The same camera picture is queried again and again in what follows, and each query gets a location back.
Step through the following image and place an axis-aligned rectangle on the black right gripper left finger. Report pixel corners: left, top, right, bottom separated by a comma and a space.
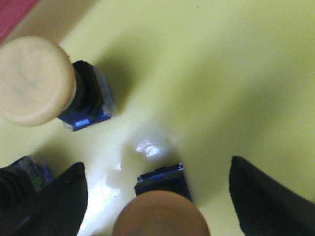
0, 162, 88, 236

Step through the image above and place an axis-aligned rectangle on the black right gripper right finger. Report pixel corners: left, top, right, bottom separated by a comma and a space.
229, 156, 315, 236

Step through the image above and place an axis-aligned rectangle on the yellow mushroom push button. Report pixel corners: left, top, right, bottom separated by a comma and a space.
0, 36, 116, 131
112, 163, 211, 236
0, 155, 54, 214

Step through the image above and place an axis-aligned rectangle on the yellow tray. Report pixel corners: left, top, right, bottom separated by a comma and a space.
0, 0, 315, 236

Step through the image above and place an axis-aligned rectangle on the red object at right edge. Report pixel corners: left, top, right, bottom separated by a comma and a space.
0, 0, 38, 42

